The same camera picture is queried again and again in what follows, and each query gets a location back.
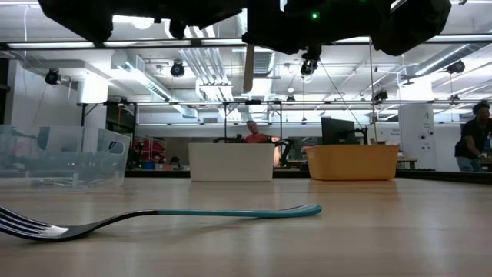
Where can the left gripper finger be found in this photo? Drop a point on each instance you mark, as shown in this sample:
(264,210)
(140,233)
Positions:
(177,29)

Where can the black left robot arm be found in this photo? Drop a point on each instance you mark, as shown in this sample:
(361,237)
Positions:
(77,15)

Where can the black background robot arm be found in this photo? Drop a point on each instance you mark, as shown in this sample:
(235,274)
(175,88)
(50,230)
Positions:
(230,139)
(286,150)

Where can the black bar with light strips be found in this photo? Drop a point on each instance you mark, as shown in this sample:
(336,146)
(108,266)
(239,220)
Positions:
(192,41)

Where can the round black ceiling spotlight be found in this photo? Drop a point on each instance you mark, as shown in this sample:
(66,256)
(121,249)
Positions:
(53,77)
(177,69)
(456,67)

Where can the black computer monitor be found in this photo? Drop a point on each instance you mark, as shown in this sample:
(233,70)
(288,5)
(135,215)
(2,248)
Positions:
(338,131)

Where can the person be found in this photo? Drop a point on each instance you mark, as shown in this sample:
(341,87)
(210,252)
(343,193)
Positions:
(473,134)
(257,136)

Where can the red storage boxes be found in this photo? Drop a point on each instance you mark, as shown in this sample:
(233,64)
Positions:
(150,150)

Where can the orange plastic bin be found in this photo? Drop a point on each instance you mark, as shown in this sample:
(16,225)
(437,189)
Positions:
(353,161)

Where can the white plastic bin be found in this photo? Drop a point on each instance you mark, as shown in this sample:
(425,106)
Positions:
(230,161)

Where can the clear plastic bin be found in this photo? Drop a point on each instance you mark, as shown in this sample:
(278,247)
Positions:
(96,157)

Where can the white cabinet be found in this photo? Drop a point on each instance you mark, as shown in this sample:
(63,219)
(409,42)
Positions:
(417,134)

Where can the shelf with blue bins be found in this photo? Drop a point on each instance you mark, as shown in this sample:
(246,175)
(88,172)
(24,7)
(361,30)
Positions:
(471,154)

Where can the black overhead camera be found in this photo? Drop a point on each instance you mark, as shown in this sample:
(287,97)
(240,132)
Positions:
(309,65)

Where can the silver ventilation duct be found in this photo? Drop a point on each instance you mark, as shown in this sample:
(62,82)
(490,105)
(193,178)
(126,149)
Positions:
(265,63)

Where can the black workbench frame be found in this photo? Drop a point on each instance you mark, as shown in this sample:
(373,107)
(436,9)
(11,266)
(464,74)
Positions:
(253,102)

